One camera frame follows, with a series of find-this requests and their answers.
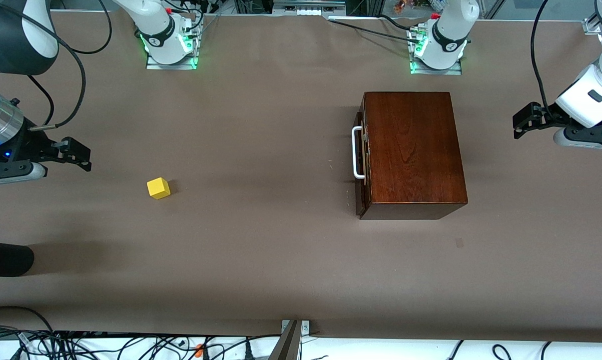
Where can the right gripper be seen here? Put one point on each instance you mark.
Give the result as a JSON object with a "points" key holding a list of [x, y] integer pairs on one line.
{"points": [[27, 146]]}

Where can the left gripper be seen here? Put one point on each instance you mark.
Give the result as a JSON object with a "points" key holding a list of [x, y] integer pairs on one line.
{"points": [[545, 118]]}

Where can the yellow block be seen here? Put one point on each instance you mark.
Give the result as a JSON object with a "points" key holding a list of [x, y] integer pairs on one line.
{"points": [[158, 188]]}

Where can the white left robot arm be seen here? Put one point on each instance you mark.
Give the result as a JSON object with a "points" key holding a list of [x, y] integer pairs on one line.
{"points": [[450, 30]]}

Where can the dark wooden drawer cabinet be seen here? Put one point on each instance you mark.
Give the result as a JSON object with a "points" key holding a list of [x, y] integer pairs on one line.
{"points": [[410, 150]]}

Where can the black cylinder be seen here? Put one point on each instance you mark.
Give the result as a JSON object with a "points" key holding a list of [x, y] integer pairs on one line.
{"points": [[3, 258]]}

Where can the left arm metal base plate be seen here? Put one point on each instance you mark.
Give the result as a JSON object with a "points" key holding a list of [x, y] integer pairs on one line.
{"points": [[435, 71]]}

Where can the aluminium frame profile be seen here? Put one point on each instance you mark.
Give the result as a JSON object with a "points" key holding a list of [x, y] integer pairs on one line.
{"points": [[591, 26]]}

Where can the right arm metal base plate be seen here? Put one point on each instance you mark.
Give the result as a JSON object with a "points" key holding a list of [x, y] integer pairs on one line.
{"points": [[171, 66]]}

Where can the dark camera stand post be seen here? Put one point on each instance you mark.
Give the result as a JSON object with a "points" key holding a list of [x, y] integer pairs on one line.
{"points": [[288, 345]]}

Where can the metal table edge bracket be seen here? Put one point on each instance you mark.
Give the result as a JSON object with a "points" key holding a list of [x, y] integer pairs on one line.
{"points": [[304, 327]]}

